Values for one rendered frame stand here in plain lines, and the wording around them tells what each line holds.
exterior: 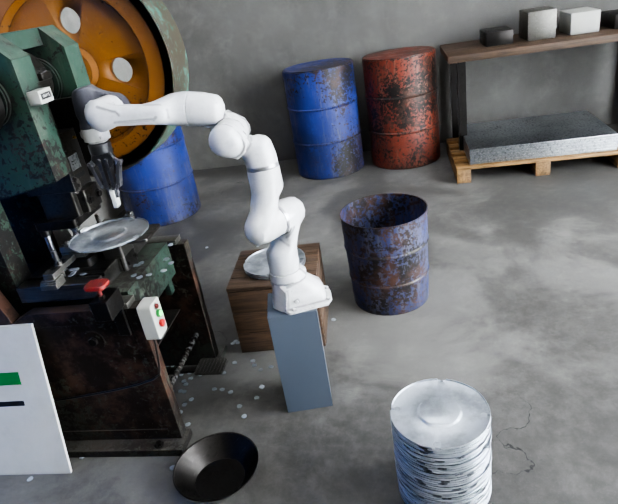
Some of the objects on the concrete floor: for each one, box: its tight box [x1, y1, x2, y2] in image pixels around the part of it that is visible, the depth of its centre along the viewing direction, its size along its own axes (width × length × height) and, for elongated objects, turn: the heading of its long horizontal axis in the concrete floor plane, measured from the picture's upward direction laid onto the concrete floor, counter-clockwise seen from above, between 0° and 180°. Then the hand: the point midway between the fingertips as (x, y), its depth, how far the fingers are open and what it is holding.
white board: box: [0, 323, 72, 476], centre depth 203 cm, size 14×50×59 cm, turn 101°
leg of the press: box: [0, 257, 193, 458], centre depth 198 cm, size 92×12×90 cm, turn 100°
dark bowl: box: [173, 432, 259, 502], centre depth 191 cm, size 30×30×7 cm
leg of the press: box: [69, 233, 227, 366], centre depth 246 cm, size 92×12×90 cm, turn 100°
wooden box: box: [226, 243, 329, 353], centre depth 264 cm, size 40×38×35 cm
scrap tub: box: [339, 193, 429, 316], centre depth 273 cm, size 42×42×48 cm
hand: (115, 197), depth 195 cm, fingers closed
